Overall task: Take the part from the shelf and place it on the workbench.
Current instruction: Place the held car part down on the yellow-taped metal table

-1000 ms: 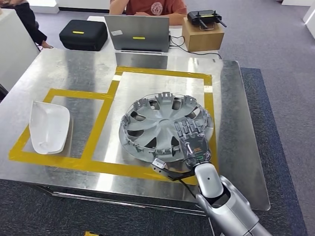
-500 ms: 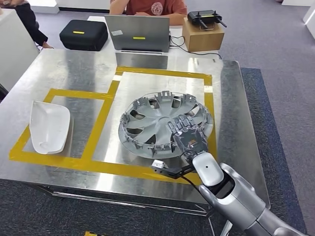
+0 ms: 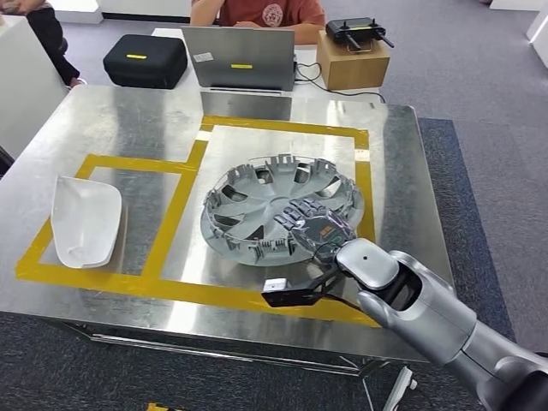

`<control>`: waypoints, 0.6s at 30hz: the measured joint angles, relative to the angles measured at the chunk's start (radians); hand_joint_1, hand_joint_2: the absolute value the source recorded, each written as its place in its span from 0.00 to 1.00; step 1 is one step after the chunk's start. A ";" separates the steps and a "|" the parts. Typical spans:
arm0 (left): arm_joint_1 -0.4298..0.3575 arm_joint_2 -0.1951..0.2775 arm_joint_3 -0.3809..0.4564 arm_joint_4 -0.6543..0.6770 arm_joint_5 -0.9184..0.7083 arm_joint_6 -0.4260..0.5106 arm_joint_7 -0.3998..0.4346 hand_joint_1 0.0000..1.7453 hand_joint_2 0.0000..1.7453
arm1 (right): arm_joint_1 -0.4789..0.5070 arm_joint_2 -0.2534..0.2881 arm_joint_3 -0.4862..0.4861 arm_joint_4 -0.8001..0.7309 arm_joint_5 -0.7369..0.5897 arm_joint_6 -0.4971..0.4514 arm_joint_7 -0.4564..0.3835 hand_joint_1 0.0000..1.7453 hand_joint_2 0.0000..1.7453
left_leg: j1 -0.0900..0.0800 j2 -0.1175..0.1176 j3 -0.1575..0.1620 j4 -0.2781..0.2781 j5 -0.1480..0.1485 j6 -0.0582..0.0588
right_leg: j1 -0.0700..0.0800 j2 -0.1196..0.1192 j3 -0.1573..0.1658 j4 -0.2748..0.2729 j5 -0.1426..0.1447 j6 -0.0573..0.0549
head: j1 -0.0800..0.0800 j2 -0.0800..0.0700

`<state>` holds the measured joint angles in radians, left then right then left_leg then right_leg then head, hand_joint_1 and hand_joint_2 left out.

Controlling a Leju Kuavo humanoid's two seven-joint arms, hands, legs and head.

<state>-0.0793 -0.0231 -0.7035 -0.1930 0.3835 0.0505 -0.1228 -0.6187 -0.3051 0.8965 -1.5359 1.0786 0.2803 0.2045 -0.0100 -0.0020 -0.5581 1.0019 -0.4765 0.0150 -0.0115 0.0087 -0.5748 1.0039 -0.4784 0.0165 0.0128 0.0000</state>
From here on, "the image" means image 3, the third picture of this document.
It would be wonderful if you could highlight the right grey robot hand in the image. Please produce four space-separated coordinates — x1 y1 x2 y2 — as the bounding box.
273 197 357 263

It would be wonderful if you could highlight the grey plastic wheel hubcap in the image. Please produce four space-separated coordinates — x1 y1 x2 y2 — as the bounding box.
200 154 366 268

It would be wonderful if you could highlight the steel top workbench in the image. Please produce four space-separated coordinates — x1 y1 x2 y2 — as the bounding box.
0 85 455 378

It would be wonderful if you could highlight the white mirror cover part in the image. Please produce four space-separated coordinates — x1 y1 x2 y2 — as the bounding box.
51 176 123 270

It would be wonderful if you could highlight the brown cardboard box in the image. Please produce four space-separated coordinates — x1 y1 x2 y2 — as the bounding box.
317 29 391 91

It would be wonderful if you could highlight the black remote controller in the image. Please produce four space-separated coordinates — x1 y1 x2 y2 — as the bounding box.
325 16 395 51

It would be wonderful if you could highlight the silver laptop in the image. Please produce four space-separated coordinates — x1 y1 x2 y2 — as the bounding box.
181 27 297 93

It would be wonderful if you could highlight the person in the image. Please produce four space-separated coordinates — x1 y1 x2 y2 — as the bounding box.
0 0 88 92
190 0 326 45

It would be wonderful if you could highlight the black zip case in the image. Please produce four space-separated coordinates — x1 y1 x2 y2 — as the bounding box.
102 33 188 90

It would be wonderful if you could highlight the white panel furniture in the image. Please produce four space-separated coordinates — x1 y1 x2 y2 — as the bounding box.
526 5 548 69

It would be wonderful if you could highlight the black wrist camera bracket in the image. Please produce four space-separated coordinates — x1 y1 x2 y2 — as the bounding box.
262 265 365 310

